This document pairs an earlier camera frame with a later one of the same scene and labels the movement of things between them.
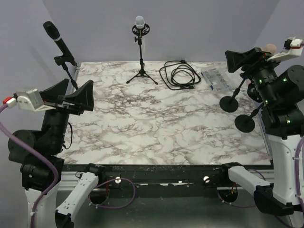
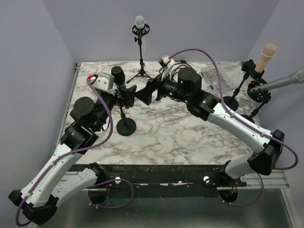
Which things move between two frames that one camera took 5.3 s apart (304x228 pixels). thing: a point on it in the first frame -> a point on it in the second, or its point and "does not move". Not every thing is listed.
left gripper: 82,99 -> 128,94
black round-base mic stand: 60,60 -> 126,126
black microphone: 53,33 -> 119,76
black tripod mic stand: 140,33 does not move
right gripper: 236,60 -> 145,94
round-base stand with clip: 229,103 does not move
